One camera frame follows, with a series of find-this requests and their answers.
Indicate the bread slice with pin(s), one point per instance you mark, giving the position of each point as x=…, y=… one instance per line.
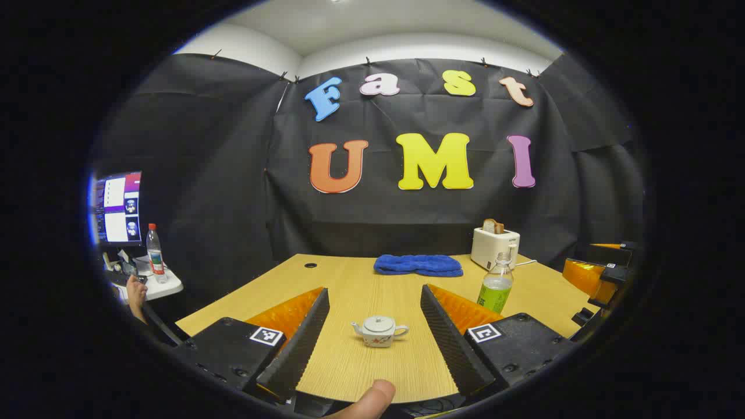
x=492, y=227

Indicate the black backdrop cloth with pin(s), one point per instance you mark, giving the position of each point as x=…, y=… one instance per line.
x=233, y=174

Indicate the computer monitor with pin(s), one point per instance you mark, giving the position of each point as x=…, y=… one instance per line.
x=116, y=203

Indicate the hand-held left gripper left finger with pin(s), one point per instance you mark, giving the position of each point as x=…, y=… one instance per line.
x=302, y=343

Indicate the small white side table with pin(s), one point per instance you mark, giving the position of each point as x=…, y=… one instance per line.
x=166, y=288

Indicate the red cap plastic bottle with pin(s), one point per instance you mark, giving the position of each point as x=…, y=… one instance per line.
x=155, y=259

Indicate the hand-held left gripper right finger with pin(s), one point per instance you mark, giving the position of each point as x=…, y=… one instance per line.
x=451, y=343

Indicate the blue towel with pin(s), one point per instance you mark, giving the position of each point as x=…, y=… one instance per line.
x=419, y=265

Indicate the green label water bottle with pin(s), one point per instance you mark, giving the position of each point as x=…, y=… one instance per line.
x=495, y=291

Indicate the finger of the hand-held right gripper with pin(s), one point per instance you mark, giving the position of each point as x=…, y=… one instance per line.
x=614, y=251
x=582, y=276

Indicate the white toaster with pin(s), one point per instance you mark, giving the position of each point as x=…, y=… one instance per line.
x=492, y=247

